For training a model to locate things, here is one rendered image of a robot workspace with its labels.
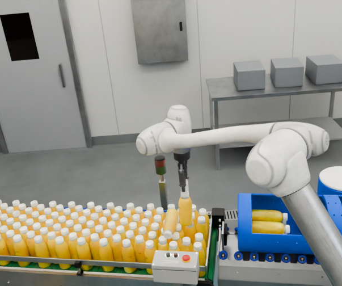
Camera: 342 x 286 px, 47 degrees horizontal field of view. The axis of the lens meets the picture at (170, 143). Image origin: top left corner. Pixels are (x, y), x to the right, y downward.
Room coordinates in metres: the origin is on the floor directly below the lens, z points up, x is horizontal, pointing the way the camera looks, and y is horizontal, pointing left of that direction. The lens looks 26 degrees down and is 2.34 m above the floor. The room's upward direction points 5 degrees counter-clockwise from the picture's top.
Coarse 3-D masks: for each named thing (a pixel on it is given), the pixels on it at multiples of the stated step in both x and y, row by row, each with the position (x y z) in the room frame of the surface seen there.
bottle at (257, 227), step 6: (252, 222) 1.51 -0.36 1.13; (258, 222) 1.51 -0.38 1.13; (264, 222) 1.50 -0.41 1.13; (270, 222) 1.50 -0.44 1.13; (276, 222) 1.50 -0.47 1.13; (252, 228) 1.49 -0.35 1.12; (258, 228) 1.48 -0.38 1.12; (264, 228) 1.48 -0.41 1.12; (270, 228) 1.47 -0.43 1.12; (276, 228) 1.47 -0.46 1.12; (282, 228) 1.47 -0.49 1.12
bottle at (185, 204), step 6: (180, 198) 1.56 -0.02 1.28; (186, 198) 1.55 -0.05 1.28; (180, 204) 1.54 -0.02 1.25; (186, 204) 1.54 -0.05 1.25; (180, 210) 1.55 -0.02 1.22; (186, 210) 1.53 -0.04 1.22; (180, 216) 1.55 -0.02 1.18; (186, 216) 1.53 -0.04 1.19; (180, 222) 1.55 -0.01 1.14; (186, 222) 1.53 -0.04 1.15; (192, 222) 1.56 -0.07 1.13
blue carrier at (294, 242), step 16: (240, 208) 1.51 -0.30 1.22; (256, 208) 1.69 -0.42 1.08; (272, 208) 1.67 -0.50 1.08; (336, 208) 1.44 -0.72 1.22; (240, 224) 1.46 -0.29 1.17; (288, 224) 1.63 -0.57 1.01; (336, 224) 1.38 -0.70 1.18; (240, 240) 1.44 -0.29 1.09; (256, 240) 1.42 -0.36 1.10; (272, 240) 1.41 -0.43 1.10; (288, 240) 1.39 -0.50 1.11; (304, 240) 1.38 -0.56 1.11
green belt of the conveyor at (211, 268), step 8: (216, 232) 1.77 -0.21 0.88; (216, 240) 1.70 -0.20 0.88; (216, 248) 1.66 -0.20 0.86; (8, 264) 1.64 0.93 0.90; (16, 264) 1.63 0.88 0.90; (32, 264) 1.62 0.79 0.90; (56, 264) 1.60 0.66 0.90; (72, 264) 1.59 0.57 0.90; (112, 272) 1.51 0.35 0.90; (120, 272) 1.50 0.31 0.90; (136, 272) 1.49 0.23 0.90; (144, 272) 1.49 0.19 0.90; (208, 272) 1.45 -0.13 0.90
